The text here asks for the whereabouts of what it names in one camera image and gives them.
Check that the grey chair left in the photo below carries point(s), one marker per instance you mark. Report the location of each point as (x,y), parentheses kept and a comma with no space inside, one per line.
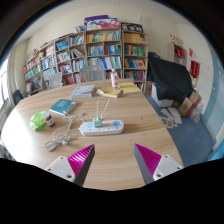
(55,81)

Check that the green charger plug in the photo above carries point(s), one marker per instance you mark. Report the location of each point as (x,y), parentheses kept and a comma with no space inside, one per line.
(97,122)

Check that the wooden bookshelf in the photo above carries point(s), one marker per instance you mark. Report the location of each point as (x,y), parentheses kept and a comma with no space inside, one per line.
(96,47)
(135,57)
(49,59)

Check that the yellow book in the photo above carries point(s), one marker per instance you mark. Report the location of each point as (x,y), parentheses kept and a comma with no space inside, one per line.
(109,92)

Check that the grey book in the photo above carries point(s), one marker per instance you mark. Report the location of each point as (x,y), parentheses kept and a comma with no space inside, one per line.
(82,92)

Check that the yellow notepad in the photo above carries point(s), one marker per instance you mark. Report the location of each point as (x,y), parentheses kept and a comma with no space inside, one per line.
(129,88)

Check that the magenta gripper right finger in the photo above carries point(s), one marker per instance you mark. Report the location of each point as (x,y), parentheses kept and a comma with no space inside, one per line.
(154,166)

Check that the red hanging banner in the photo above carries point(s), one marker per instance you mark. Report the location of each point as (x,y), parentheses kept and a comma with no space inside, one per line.
(194,69)

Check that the wooden bookshelf middle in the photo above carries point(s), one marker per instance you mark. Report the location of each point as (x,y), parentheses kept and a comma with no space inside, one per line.
(96,47)

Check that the cardboard box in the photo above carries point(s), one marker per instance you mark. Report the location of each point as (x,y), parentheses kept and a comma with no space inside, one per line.
(189,104)

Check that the colourful boxes on shelf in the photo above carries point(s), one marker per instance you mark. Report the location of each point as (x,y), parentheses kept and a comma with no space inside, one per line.
(100,22)

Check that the black cloth covered object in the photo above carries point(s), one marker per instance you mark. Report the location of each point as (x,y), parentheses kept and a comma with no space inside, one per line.
(172,80)

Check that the wooden bookshelf right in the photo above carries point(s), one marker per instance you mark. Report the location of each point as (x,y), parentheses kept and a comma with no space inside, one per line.
(135,57)

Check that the wooden bookshelf left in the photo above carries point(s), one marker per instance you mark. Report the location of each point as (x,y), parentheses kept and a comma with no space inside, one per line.
(49,59)

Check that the white power strip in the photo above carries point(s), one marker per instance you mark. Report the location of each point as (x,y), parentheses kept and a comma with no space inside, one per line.
(108,128)

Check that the grey mesh chair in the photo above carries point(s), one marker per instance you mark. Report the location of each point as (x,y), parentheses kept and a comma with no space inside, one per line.
(93,73)

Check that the teal book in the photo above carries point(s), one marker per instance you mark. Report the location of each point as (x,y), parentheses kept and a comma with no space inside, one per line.
(63,106)

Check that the clear plastic bottle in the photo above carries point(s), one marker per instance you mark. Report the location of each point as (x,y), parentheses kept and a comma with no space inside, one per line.
(114,78)

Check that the small wall shelf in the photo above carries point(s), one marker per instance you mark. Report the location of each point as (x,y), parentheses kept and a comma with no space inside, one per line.
(180,55)

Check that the green plastic bag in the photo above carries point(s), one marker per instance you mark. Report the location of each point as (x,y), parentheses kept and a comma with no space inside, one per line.
(37,121)

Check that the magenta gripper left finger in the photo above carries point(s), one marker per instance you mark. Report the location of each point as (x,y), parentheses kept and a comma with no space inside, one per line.
(75,167)

